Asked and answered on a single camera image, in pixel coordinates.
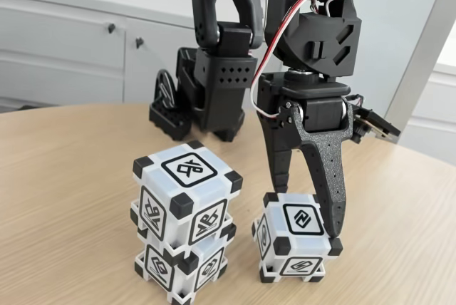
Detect white cabinet with drawers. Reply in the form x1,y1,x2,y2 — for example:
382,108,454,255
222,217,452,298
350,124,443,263
0,0,289,112

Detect white cube with paperclip symbol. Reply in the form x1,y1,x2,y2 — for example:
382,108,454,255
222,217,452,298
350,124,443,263
134,224,239,302

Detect black clamp wheel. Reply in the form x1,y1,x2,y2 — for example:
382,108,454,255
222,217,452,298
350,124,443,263
155,68,177,108

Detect white low cabinet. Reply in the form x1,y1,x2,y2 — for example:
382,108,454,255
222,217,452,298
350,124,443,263
402,62,456,167

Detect white cube with lightning symbol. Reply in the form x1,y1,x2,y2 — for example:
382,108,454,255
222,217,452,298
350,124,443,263
252,192,345,284

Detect white red servo cable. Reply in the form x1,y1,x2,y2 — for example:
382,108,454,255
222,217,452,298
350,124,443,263
249,0,388,120

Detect gripper camera module with bracket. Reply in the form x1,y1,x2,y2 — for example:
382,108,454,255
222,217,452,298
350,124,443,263
347,93,400,145

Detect white cube with letter symbol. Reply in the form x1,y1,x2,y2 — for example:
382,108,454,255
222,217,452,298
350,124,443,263
130,140,244,251

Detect grey metal post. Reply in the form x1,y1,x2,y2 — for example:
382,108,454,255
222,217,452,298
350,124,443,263
383,0,456,142

